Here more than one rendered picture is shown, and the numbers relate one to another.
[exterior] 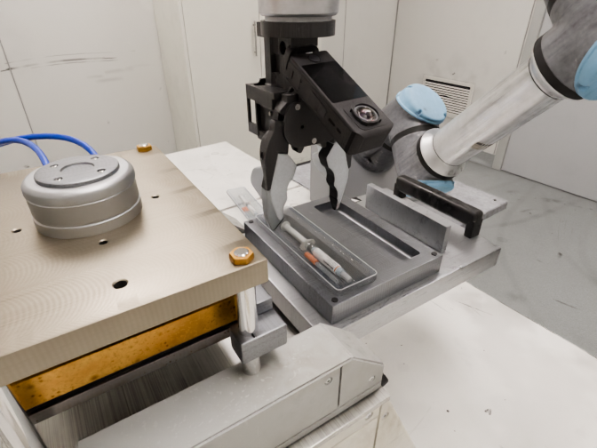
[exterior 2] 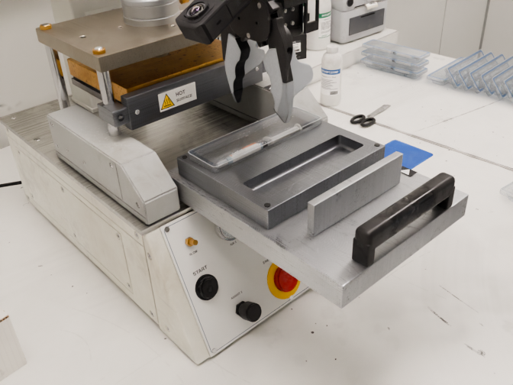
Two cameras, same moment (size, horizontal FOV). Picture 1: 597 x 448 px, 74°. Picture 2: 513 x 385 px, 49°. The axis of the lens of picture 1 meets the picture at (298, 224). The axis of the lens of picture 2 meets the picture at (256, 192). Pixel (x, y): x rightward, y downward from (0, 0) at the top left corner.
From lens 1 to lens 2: 72 cm
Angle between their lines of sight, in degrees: 68
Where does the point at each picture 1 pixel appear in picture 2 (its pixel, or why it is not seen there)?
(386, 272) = (227, 178)
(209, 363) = (168, 155)
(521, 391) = not seen: outside the picture
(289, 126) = not seen: hidden behind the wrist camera
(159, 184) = not seen: hidden behind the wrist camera
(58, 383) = (79, 72)
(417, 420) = (232, 370)
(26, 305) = (72, 27)
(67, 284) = (85, 29)
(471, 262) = (294, 255)
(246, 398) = (93, 135)
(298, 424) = (104, 180)
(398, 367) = (298, 355)
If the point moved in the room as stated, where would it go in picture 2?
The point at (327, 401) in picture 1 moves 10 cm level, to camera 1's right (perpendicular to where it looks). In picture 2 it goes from (114, 183) to (110, 230)
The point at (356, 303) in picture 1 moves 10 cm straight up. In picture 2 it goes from (192, 174) to (183, 96)
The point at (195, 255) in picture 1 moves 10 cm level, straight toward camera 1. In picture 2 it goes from (104, 43) to (21, 59)
